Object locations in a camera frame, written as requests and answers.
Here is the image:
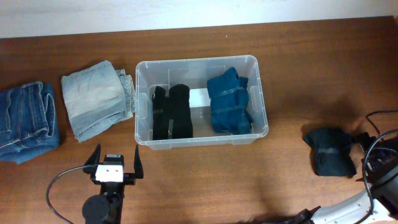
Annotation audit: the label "white label in box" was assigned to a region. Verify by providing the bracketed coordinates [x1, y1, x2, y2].
[189, 88, 211, 108]

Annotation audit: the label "clear plastic storage box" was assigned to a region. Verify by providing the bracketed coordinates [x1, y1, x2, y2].
[134, 55, 269, 150]

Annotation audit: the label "dark teal garment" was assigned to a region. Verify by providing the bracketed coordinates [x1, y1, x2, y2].
[303, 128, 357, 177]

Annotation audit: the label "black garment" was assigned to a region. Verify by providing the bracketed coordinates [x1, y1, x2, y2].
[152, 84, 193, 140]

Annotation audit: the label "blue garment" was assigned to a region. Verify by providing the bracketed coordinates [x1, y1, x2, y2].
[207, 67, 254, 135]

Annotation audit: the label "light blue jeans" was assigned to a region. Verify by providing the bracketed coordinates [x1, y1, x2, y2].
[61, 60, 136, 142]

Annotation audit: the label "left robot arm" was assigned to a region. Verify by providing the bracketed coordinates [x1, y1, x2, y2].
[82, 145, 144, 224]

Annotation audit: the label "dark blue folded jeans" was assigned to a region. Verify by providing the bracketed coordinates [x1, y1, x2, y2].
[1, 82, 60, 164]

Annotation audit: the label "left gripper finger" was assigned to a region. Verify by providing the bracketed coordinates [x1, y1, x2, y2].
[134, 145, 144, 179]
[83, 144, 101, 173]

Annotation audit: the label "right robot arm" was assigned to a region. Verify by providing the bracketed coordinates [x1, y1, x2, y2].
[286, 129, 397, 224]

